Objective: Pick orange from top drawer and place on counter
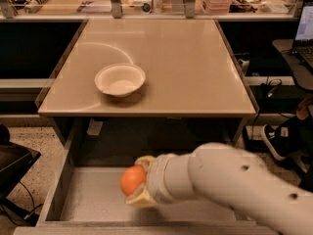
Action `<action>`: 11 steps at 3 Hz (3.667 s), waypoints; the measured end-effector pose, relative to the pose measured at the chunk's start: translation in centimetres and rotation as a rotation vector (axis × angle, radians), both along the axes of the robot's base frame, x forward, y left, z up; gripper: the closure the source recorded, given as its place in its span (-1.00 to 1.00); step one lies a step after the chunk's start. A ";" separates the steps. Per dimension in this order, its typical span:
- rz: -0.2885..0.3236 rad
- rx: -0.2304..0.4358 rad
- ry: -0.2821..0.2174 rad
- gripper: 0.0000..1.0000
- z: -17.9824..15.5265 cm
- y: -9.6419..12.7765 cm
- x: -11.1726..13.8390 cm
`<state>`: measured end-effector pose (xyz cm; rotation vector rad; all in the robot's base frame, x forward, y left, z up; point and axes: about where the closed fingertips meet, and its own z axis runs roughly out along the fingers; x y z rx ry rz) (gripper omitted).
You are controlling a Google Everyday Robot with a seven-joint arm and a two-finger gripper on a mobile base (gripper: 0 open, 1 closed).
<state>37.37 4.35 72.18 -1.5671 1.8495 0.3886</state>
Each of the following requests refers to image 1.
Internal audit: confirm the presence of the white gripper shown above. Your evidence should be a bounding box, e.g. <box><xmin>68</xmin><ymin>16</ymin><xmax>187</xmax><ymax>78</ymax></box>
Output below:
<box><xmin>125</xmin><ymin>154</ymin><xmax>176</xmax><ymax>208</ymax></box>

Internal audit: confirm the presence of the orange fruit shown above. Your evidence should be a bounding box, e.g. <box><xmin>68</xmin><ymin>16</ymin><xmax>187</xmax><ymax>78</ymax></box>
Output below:
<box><xmin>120</xmin><ymin>164</ymin><xmax>147</xmax><ymax>196</ymax></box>

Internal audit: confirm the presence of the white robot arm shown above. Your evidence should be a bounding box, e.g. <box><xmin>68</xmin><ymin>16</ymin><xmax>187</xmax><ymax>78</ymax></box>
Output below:
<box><xmin>119</xmin><ymin>143</ymin><xmax>313</xmax><ymax>235</ymax></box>

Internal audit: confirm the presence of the open grey top drawer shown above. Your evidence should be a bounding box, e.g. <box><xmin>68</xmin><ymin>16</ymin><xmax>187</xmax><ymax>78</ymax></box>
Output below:
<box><xmin>14</xmin><ymin>118</ymin><xmax>275</xmax><ymax>235</ymax></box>

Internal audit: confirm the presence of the beige counter cabinet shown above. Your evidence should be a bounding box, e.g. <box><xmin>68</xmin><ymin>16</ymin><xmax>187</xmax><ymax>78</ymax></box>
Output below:
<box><xmin>34</xmin><ymin>17</ymin><xmax>261</xmax><ymax>145</ymax></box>

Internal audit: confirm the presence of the white paper bowl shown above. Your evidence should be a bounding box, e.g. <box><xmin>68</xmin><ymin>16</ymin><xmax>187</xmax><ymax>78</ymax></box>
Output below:
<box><xmin>94</xmin><ymin>64</ymin><xmax>146</xmax><ymax>97</ymax></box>

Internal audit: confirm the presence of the black bin at left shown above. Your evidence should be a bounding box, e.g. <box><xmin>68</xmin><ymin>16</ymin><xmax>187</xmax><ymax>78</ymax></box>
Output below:
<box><xmin>0</xmin><ymin>123</ymin><xmax>42</xmax><ymax>204</ymax></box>

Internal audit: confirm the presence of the black and white sneaker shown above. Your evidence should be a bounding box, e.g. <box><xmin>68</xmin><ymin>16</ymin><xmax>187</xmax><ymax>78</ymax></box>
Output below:
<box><xmin>260</xmin><ymin>124</ymin><xmax>287</xmax><ymax>162</ymax></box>

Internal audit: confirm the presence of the open laptop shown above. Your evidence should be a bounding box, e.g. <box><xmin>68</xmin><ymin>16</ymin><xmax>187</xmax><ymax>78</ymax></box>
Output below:
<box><xmin>292</xmin><ymin>0</ymin><xmax>313</xmax><ymax>70</ymax></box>

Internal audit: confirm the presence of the black coiled spring tool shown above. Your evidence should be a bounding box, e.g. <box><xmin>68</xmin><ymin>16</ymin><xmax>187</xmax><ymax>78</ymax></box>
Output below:
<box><xmin>24</xmin><ymin>0</ymin><xmax>49</xmax><ymax>14</ymax></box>

